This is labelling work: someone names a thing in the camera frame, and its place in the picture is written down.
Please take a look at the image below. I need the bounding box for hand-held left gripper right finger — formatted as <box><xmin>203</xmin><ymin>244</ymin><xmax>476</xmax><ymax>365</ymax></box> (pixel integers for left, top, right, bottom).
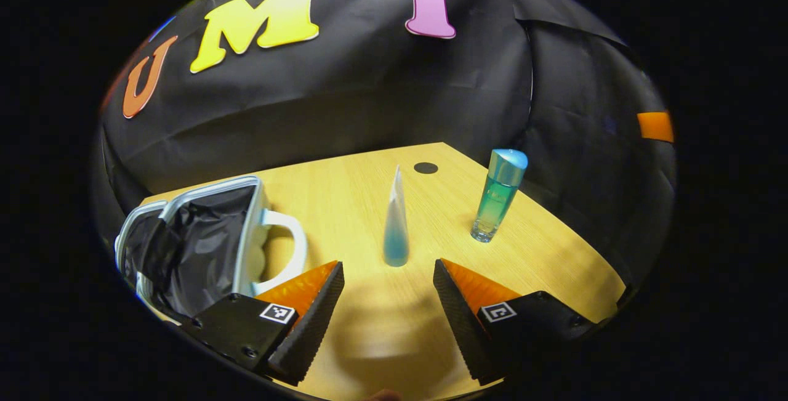
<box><xmin>433</xmin><ymin>258</ymin><xmax>598</xmax><ymax>387</ymax></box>

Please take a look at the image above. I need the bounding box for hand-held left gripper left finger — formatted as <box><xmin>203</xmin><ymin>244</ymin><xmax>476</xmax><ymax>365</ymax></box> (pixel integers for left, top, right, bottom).
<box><xmin>182</xmin><ymin>261</ymin><xmax>345</xmax><ymax>387</ymax></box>

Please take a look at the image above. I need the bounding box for blue and white tube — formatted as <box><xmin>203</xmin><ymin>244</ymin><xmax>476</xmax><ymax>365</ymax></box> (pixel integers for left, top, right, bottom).
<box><xmin>383</xmin><ymin>165</ymin><xmax>410</xmax><ymax>268</ymax></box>

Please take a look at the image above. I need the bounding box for teal skin care bottle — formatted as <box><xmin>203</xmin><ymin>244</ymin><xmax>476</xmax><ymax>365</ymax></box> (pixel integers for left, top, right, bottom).
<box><xmin>471</xmin><ymin>148</ymin><xmax>529</xmax><ymax>243</ymax></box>

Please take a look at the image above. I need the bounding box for light blue suitcase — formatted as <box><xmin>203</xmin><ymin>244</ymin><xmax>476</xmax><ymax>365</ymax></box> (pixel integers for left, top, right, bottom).
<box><xmin>115</xmin><ymin>175</ymin><xmax>308</xmax><ymax>323</ymax></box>

